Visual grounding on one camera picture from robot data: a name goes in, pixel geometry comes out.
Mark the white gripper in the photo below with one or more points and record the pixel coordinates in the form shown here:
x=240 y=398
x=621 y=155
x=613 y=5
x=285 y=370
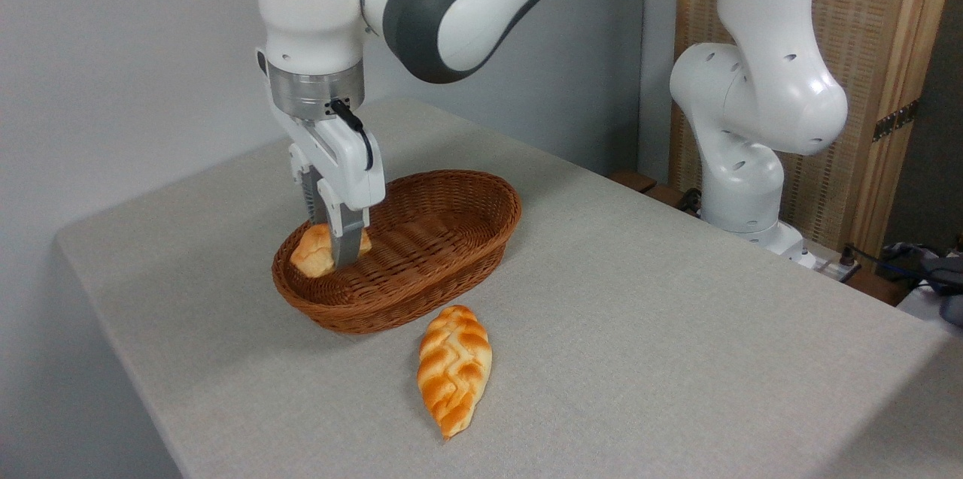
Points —
x=350 y=163

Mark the round knotted bread roll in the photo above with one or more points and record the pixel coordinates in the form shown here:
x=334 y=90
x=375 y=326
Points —
x=312 y=253

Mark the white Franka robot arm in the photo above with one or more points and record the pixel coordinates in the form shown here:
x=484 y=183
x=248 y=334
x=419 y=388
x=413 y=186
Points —
x=756 y=92

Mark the brown wicker oval basket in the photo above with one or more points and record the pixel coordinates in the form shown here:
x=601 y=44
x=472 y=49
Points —
x=444 y=246

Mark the long braided bread loaf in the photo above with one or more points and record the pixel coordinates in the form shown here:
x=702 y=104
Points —
x=454 y=370

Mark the metal screen hinge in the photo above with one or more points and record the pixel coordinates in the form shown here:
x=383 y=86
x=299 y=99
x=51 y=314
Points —
x=895 y=120

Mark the wooden folding screen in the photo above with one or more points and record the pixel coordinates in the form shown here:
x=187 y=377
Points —
x=880 y=28

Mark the grey cloth bundle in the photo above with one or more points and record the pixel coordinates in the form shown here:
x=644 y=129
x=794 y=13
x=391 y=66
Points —
x=948 y=291

